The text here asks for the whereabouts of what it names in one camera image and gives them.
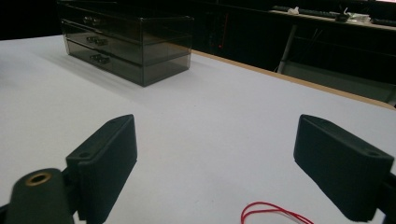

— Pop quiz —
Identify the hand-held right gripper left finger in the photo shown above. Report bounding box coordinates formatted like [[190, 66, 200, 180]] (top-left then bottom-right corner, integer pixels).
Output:
[[65, 114, 138, 224]]

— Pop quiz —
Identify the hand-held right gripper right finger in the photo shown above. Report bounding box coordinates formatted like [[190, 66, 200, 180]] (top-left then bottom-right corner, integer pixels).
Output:
[[293, 114, 395, 222]]

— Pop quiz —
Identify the smoked acrylic drawer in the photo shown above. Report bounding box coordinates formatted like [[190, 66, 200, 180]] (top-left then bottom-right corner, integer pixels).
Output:
[[64, 38, 145, 87], [61, 20, 144, 64], [57, 2, 143, 43]]

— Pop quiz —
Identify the white metal stand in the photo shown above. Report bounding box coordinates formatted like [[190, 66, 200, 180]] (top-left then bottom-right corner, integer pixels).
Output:
[[269, 8, 396, 105]]

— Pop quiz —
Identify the black keyboard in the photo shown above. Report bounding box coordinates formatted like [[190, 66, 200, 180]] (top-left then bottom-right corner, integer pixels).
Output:
[[371, 18, 396, 28], [272, 5, 341, 19]]

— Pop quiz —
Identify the white clutter on desk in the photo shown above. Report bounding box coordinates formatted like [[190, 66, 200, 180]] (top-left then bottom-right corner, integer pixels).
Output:
[[345, 11, 372, 23]]

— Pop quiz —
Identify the smoked acrylic drawer organizer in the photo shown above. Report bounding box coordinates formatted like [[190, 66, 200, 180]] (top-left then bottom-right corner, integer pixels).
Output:
[[56, 0, 194, 88]]

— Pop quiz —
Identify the red cord loop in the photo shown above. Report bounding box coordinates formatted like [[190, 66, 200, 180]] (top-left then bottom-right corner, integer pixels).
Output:
[[240, 201, 315, 224]]

